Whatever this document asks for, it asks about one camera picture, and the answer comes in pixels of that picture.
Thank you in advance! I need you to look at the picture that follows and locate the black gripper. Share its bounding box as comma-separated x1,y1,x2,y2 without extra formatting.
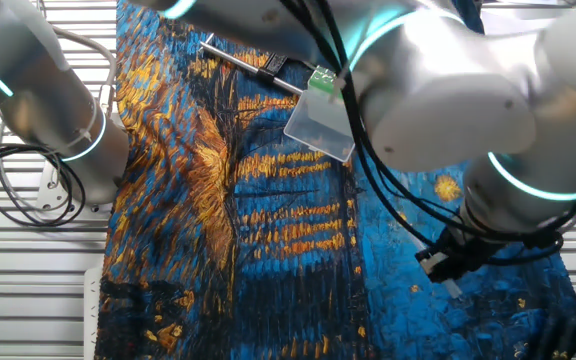
430,232,500,285

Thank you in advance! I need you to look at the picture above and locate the clear large pipette tip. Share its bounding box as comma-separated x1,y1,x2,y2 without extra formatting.
439,278,465,302

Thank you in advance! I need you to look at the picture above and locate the translucent tip box green rack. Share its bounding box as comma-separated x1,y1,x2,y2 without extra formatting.
282,64,357,164

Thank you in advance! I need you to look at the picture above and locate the starry night painting cloth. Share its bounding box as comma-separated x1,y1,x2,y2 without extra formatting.
93,0,576,360

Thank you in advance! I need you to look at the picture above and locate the black C-clamp steel screw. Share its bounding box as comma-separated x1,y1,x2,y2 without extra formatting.
198,31,320,97

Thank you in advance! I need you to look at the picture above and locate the white perforated plate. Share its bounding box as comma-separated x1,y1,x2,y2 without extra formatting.
82,266,105,360

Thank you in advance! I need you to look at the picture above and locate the silver base mounting plate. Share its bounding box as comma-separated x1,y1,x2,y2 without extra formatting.
34,158,120,213

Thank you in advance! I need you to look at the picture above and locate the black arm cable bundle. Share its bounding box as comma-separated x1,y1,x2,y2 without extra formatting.
0,0,565,267

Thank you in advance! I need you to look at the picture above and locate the thick grey base cable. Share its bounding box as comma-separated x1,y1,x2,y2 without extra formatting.
47,25,118,102

